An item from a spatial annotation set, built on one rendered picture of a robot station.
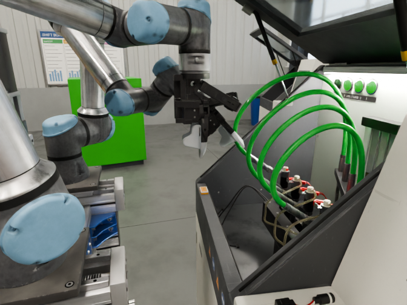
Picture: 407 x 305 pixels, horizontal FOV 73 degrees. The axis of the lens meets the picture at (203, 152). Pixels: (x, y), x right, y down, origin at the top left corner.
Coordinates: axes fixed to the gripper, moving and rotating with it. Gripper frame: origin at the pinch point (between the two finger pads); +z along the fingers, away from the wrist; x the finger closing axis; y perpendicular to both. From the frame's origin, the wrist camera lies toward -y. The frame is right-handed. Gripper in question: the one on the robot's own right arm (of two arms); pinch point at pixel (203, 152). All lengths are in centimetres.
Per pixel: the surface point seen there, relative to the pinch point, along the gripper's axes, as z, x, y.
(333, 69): -21, -32, -54
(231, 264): 27.6, 10.0, -5.8
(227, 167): 21, -43, -17
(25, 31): -97, -629, 304
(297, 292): 24.6, 24.2, -16.8
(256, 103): 64, -598, -219
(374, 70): -20, -11, -54
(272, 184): 4.6, 12.6, -14.3
